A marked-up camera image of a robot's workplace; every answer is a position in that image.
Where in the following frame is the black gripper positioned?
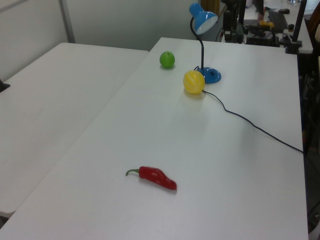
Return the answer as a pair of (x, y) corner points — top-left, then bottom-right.
(222, 10), (245, 43)

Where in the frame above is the blue desk lamp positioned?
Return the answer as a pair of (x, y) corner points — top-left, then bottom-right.
(188, 2), (222, 85)

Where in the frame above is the black equipment pile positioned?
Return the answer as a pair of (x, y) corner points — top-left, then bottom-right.
(244, 23), (282, 47)

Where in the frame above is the black computer keyboard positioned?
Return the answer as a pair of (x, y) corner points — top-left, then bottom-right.
(267, 9), (289, 29)

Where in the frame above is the yellow striped toy melon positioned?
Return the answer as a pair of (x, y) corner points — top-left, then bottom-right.
(182, 70), (206, 95)

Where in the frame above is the black pole with clamp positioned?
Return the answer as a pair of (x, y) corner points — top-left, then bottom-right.
(284, 0), (309, 55)

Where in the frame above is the green toy apple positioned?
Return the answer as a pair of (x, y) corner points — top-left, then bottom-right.
(159, 51), (176, 69)

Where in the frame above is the red toy chili pepper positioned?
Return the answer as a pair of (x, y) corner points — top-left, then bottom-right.
(125, 165), (178, 191)

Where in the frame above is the black table clamp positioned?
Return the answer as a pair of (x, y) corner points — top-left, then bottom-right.
(0, 78), (11, 93)

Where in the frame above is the black lamp power cable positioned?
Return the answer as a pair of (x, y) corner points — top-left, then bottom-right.
(192, 65), (305, 155)

